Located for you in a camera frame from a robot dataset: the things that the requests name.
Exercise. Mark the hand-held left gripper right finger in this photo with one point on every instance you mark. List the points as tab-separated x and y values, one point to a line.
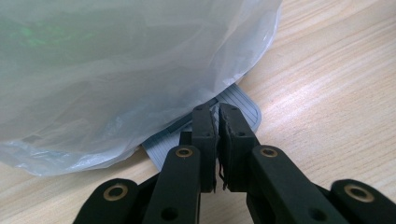
238	146

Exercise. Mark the white plastic bin liner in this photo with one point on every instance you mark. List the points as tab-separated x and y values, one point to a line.
109	77

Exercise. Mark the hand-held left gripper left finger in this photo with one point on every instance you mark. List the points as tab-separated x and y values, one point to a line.
202	149

